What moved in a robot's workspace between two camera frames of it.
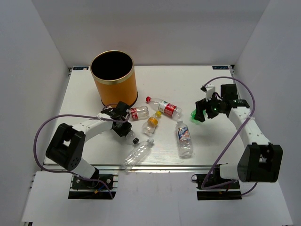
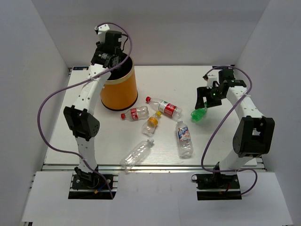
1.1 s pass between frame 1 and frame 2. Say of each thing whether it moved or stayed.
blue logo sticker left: stayed
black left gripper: moved
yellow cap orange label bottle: stayed
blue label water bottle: stayed
